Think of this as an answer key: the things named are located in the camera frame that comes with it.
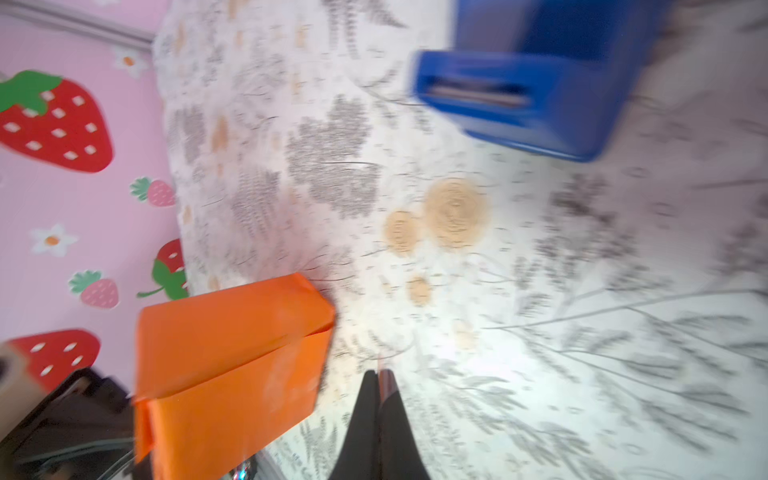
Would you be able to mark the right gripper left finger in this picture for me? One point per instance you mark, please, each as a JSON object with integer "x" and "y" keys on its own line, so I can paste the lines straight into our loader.
{"x": 359, "y": 458}

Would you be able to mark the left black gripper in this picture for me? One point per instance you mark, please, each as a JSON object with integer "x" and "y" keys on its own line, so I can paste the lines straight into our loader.
{"x": 84, "y": 429}

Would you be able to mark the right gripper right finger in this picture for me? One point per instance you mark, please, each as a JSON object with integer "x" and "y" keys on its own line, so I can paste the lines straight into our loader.
{"x": 399, "y": 455}

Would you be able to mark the orange yellow wrapping paper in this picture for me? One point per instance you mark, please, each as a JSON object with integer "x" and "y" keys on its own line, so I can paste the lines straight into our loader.
{"x": 220, "y": 376}

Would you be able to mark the blue tape dispenser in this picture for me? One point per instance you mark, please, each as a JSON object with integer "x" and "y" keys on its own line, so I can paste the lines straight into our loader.
{"x": 545, "y": 77}

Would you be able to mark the left aluminium corner post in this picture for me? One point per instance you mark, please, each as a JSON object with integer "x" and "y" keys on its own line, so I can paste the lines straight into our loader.
{"x": 58, "y": 17}

